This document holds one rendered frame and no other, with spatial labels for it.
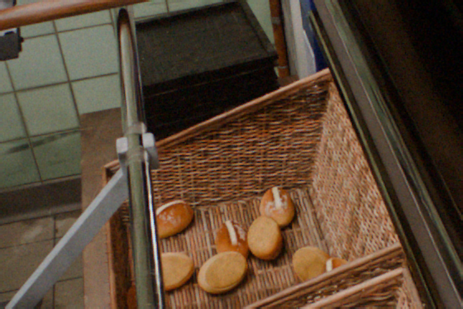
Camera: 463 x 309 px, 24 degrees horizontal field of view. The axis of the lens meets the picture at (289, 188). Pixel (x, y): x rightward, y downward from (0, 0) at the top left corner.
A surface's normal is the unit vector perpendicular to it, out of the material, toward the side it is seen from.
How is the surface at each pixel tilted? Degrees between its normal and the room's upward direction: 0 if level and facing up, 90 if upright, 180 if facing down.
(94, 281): 0
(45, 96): 90
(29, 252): 0
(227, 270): 50
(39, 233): 0
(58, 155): 90
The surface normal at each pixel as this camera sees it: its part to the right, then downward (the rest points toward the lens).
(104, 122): -0.11, -0.80
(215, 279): 0.41, -0.22
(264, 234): -0.53, -0.65
